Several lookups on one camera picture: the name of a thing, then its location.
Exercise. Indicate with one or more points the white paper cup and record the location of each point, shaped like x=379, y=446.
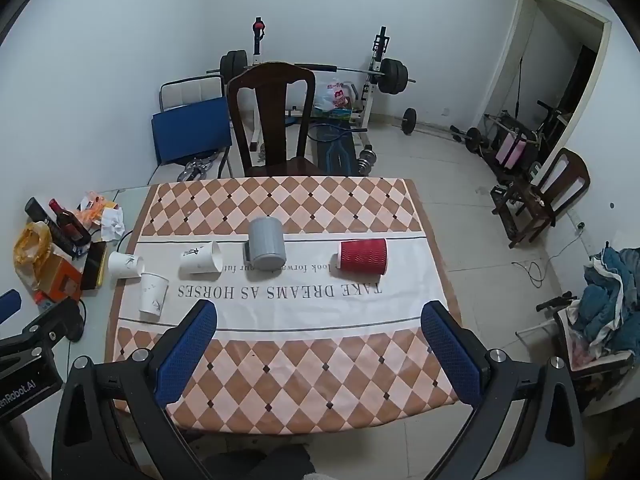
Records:
x=122, y=265
x=152, y=297
x=197, y=260

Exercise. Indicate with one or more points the black bench pad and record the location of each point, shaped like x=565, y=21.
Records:
x=337, y=156

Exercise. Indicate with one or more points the pile of clothes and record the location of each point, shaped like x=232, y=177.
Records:
x=610, y=305

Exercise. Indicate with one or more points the white plastic bag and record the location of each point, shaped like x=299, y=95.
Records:
x=336, y=96

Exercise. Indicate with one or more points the long black box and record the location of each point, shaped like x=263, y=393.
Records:
x=47, y=225

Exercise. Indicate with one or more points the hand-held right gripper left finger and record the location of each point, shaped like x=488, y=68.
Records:
x=189, y=347

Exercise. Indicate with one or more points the exercise bike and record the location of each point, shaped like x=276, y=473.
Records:
x=542, y=120

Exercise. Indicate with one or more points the red ribbed paper cup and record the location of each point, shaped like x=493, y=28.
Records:
x=362, y=257

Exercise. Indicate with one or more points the orange snack wrapper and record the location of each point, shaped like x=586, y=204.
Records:
x=95, y=207

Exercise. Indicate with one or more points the checkered printed tablecloth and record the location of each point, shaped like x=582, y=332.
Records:
x=300, y=360

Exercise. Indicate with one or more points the brown wooden chair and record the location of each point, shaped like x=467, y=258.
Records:
x=565, y=180

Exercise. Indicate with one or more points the chrome dumbbell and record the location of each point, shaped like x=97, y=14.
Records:
x=366, y=160

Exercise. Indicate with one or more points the blue cushion panel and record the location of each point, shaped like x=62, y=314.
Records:
x=192, y=127

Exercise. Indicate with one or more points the metal frame chair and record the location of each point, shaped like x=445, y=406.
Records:
x=590, y=370

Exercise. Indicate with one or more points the short barbell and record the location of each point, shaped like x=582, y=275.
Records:
x=410, y=121

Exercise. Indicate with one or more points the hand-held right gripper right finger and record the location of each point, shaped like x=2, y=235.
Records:
x=450, y=355

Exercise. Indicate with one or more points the badminton racket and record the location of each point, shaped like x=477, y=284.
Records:
x=330, y=132

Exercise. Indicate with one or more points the person's dark clothing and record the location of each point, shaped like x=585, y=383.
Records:
x=260, y=465

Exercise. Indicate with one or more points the dark wooden chair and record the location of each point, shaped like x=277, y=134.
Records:
x=272, y=110

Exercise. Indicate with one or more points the yellow plastic bag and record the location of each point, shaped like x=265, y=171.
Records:
x=32, y=247

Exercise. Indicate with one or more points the crumpled white paper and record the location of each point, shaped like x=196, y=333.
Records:
x=112, y=225

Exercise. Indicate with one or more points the door frame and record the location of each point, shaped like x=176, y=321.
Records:
x=510, y=50

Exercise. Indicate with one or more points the long barbell with black plates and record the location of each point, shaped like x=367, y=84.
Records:
x=392, y=76

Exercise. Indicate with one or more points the grey mug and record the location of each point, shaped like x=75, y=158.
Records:
x=266, y=242

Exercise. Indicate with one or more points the orange box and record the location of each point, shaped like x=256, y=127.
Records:
x=62, y=277

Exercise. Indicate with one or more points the pink cushion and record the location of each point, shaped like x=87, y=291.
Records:
x=512, y=152

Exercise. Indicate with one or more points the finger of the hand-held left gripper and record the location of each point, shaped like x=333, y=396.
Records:
x=7, y=305
x=52, y=320

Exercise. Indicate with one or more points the white folding chair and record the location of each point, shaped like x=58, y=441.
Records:
x=192, y=90

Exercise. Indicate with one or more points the white weight bench rack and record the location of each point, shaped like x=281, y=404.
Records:
x=371, y=85

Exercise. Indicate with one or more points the red wine bottle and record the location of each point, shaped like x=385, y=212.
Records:
x=70, y=222

